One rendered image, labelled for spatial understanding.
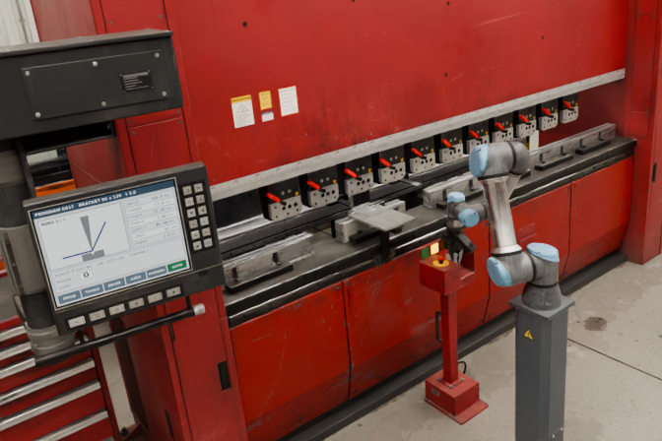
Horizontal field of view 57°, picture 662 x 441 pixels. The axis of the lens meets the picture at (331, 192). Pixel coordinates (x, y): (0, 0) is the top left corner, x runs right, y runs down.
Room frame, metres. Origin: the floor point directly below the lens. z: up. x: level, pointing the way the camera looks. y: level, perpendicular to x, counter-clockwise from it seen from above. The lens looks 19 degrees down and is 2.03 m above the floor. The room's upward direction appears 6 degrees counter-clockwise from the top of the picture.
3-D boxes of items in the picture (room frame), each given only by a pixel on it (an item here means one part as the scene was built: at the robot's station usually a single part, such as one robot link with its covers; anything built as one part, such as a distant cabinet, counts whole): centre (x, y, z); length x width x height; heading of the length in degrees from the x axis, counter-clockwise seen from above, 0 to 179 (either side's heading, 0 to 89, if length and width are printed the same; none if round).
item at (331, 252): (3.02, -0.70, 0.85); 3.00 x 0.21 x 0.04; 124
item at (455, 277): (2.51, -0.49, 0.75); 0.20 x 0.16 x 0.18; 125
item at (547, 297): (2.08, -0.77, 0.82); 0.15 x 0.15 x 0.10
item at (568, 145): (3.39, -1.18, 0.92); 1.67 x 0.06 x 0.10; 124
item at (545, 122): (3.46, -1.28, 1.18); 0.15 x 0.09 x 0.17; 124
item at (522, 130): (3.34, -1.11, 1.18); 0.15 x 0.09 x 0.17; 124
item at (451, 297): (2.51, -0.49, 0.39); 0.05 x 0.05 x 0.54; 35
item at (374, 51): (3.05, -0.67, 1.66); 3.00 x 0.08 x 0.80; 124
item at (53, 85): (1.57, 0.63, 1.53); 0.51 x 0.25 x 0.85; 117
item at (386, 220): (2.57, -0.22, 1.00); 0.26 x 0.18 x 0.01; 34
